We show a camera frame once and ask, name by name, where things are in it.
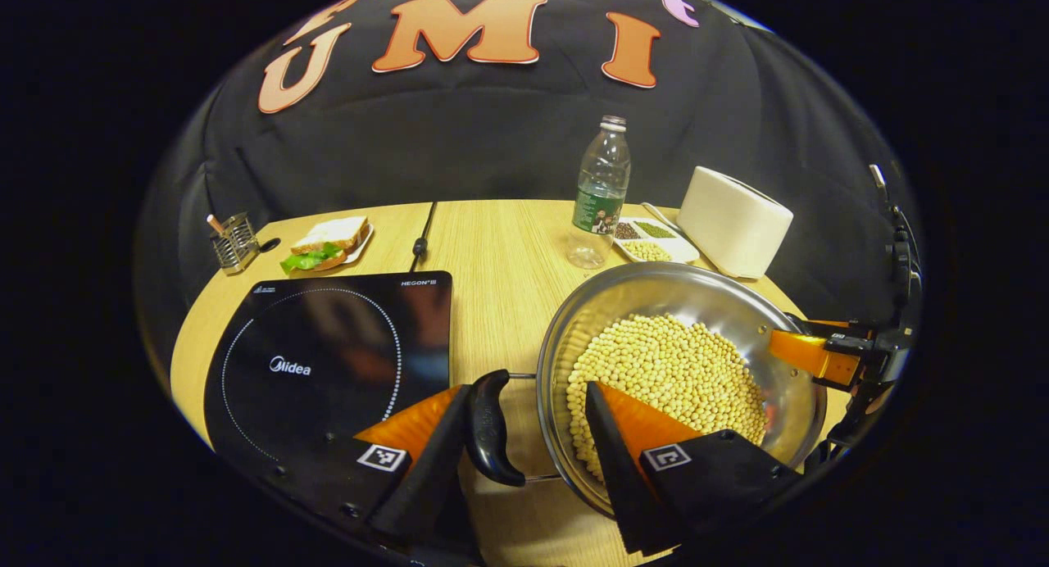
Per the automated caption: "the white divided bean dish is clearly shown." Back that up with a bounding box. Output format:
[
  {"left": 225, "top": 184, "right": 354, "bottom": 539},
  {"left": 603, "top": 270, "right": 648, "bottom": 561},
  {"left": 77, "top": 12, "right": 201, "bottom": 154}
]
[{"left": 613, "top": 217, "right": 702, "bottom": 265}]

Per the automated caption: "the metal wire utensil holder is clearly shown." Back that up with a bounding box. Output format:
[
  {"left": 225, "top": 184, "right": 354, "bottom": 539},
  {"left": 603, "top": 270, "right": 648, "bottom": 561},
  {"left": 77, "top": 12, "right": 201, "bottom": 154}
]
[{"left": 207, "top": 212, "right": 261, "bottom": 274}]

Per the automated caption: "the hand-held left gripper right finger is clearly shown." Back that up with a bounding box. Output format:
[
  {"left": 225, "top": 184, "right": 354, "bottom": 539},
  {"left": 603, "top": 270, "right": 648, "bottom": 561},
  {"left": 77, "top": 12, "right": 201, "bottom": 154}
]
[{"left": 584, "top": 380, "right": 804, "bottom": 556}]

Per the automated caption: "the black power cable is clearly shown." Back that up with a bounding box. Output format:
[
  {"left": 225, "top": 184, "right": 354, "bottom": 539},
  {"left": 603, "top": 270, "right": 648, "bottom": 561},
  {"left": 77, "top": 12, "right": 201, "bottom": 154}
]
[{"left": 410, "top": 201, "right": 439, "bottom": 271}]

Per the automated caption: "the sandwich with lettuce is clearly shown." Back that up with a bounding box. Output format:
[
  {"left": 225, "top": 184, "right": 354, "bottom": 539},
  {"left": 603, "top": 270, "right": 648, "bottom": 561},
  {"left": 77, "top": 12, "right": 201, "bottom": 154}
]
[{"left": 280, "top": 215, "right": 371, "bottom": 274}]

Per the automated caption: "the small white plate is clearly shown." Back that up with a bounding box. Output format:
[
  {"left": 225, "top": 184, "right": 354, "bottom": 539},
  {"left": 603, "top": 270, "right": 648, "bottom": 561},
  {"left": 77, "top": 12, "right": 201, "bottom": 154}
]
[{"left": 328, "top": 223, "right": 376, "bottom": 266}]

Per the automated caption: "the pile of yellow soybeans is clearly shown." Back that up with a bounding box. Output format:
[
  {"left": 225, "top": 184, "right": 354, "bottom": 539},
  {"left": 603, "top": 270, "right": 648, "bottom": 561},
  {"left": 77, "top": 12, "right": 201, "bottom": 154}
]
[{"left": 565, "top": 313, "right": 770, "bottom": 482}]

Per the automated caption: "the clear plastic water bottle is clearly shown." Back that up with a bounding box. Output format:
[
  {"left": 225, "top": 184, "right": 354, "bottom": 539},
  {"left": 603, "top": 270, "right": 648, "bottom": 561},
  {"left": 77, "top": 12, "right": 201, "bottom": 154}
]
[{"left": 565, "top": 115, "right": 632, "bottom": 270}]

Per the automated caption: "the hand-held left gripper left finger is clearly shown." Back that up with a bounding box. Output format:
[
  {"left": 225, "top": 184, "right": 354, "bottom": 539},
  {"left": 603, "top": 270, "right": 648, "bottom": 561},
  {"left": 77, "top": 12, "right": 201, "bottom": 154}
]
[{"left": 266, "top": 384, "right": 475, "bottom": 545}]

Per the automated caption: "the stainless steel pot black handle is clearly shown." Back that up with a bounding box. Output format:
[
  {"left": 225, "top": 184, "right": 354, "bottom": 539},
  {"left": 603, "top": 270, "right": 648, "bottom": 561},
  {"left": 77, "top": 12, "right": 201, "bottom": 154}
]
[{"left": 465, "top": 261, "right": 829, "bottom": 520}]

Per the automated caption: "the black induction cooktop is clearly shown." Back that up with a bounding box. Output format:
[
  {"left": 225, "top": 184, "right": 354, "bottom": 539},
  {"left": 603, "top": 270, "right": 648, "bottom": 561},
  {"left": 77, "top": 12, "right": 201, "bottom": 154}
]
[{"left": 202, "top": 270, "right": 454, "bottom": 502}]

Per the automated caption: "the white toaster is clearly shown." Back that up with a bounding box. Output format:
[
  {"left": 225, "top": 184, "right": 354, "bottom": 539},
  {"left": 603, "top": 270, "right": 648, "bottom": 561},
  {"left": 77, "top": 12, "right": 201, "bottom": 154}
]
[{"left": 676, "top": 166, "right": 794, "bottom": 279}]

